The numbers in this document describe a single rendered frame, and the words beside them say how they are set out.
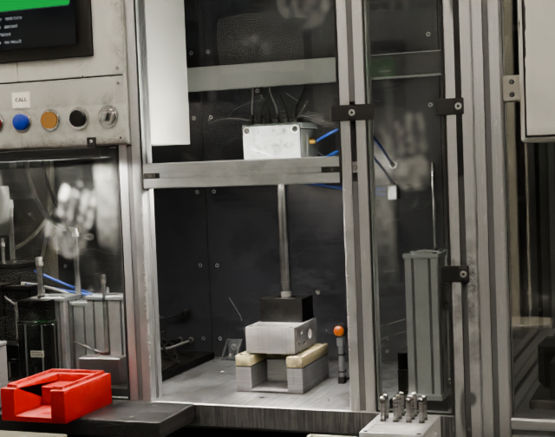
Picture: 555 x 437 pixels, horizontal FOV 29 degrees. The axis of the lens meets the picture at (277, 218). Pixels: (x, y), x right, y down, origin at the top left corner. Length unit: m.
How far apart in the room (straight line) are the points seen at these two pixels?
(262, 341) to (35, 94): 0.61
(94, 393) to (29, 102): 0.54
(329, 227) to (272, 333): 0.36
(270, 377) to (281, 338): 0.12
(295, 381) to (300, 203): 0.46
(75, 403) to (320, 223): 0.68
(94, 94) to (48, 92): 0.09
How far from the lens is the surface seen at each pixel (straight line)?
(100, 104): 1.97
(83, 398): 1.90
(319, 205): 2.26
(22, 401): 1.93
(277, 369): 2.07
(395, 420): 1.69
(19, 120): 2.05
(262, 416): 1.90
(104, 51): 1.97
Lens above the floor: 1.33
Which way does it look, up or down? 3 degrees down
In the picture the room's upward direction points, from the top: 2 degrees counter-clockwise
